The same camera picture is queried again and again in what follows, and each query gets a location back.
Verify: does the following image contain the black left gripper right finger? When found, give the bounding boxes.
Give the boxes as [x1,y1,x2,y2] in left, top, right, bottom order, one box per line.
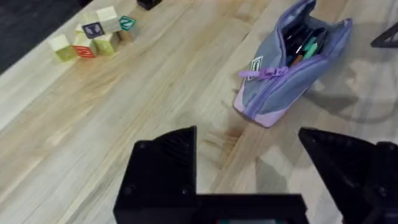
[297,126,398,224]

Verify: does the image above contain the wooden toy block heap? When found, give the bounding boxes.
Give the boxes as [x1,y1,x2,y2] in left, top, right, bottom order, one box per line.
[47,5,137,62]

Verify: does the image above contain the small black box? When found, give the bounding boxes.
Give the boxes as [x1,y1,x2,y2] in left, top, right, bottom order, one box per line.
[136,0,163,11]

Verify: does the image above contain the grey and purple zip bag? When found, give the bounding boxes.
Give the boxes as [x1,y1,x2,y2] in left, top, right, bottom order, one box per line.
[233,0,354,129]

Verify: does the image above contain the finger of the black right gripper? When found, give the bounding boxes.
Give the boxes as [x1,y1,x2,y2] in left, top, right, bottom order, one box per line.
[369,22,398,49]

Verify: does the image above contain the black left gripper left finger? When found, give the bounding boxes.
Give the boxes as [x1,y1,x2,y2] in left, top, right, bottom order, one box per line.
[113,125,200,224]

